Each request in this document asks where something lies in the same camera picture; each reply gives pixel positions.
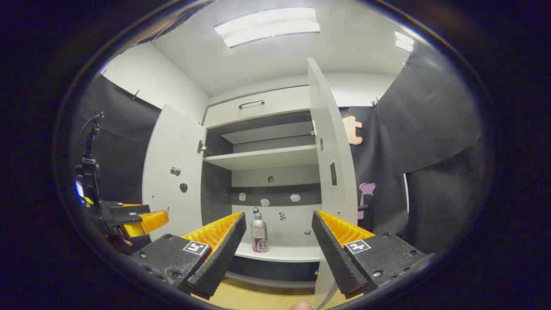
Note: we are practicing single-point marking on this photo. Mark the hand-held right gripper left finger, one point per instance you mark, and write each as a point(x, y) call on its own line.
point(221, 254)

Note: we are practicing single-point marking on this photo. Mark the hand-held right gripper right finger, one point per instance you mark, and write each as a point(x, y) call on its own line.
point(333, 254)

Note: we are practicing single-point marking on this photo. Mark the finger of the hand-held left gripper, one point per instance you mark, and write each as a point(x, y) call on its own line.
point(150, 221)

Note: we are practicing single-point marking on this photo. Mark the silver bottle with pink label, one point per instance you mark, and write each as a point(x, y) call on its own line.
point(259, 232)

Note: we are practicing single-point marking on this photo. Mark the grey cabinet door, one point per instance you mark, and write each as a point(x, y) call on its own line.
point(327, 142)
point(172, 142)

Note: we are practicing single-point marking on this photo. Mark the grey cabinet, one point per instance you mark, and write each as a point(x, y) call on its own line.
point(267, 157)

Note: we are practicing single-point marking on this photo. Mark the grey cabinet drawer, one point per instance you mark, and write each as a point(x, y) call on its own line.
point(280, 105)

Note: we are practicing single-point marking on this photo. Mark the small ceiling light panel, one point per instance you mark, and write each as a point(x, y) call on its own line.
point(404, 41)

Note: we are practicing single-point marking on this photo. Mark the large ceiling light panel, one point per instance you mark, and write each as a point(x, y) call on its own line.
point(267, 26)

